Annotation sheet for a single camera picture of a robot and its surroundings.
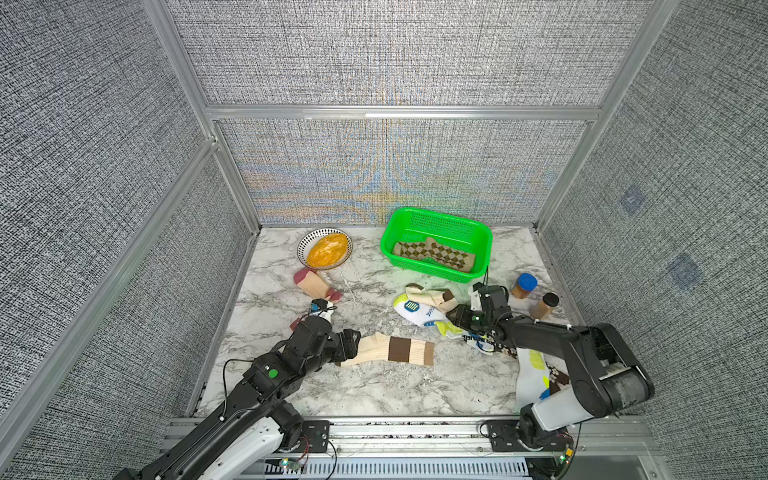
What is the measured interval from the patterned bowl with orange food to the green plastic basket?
0.50 ft

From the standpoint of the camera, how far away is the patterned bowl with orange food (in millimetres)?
1053

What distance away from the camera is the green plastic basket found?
1.05 metres
